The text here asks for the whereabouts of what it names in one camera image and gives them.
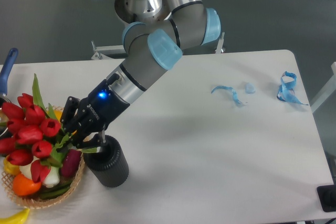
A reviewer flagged white frame at right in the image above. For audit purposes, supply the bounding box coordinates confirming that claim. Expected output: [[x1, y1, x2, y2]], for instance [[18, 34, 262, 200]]
[[310, 62, 335, 113]]

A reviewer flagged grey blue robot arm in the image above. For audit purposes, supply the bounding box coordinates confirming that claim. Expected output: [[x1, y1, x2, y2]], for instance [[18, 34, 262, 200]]
[[57, 0, 221, 151]]

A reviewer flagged green bean pod toy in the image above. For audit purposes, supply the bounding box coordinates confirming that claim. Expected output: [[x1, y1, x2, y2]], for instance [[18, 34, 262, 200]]
[[38, 181, 72, 200]]

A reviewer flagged black device at edge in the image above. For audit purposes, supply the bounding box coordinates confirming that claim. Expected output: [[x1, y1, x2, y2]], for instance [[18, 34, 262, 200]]
[[317, 185, 335, 212]]

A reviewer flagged blue ribbon tangle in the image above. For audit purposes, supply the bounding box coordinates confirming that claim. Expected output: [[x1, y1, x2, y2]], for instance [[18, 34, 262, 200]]
[[276, 71, 308, 105]]

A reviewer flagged dark grey ribbed vase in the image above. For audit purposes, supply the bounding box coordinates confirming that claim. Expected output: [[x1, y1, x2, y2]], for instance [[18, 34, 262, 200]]
[[83, 135, 129, 188]]

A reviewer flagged green bok choy toy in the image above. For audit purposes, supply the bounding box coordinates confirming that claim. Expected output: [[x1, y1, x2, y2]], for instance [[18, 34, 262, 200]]
[[41, 155, 62, 188]]

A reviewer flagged blue handled saucepan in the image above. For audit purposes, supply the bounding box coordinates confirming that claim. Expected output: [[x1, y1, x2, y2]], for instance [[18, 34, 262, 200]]
[[1, 48, 18, 137]]

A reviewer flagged blue ribbon strip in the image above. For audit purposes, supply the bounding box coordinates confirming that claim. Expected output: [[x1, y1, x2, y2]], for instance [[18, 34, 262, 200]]
[[211, 86, 243, 106]]

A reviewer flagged purple sweet potato toy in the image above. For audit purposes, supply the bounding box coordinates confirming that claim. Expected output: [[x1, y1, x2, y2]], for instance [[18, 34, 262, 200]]
[[60, 149, 81, 178]]

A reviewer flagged orange tangerine toy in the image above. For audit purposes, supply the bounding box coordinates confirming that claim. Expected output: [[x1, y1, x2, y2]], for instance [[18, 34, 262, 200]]
[[12, 174, 42, 196]]

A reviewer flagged red tulip bouquet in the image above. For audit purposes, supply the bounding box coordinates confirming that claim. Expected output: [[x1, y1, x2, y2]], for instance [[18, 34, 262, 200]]
[[1, 78, 82, 184]]

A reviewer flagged small pale blue cap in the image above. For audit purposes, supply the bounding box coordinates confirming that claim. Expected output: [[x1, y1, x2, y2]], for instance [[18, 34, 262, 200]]
[[245, 83, 256, 94]]

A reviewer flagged yellow bell pepper toy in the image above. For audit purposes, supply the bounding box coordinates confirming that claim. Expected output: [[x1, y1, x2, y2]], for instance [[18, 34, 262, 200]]
[[3, 155, 21, 176]]

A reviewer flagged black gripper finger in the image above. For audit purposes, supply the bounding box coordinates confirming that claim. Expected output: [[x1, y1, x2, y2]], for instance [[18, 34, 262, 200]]
[[60, 96, 80, 132], [72, 130, 108, 153]]

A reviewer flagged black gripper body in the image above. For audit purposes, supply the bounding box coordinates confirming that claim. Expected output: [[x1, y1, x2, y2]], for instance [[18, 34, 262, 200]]
[[73, 79, 130, 136]]

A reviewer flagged woven wicker basket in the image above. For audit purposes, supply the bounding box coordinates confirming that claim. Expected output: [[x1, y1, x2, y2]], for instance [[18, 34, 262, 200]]
[[2, 155, 85, 209]]

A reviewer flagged yellow banana toy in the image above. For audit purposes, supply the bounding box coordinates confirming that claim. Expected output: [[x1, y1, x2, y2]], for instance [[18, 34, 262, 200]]
[[1, 208, 30, 224]]

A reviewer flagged white steamed bun toy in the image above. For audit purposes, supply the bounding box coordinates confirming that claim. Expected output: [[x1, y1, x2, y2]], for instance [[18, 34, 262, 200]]
[[19, 156, 38, 180]]

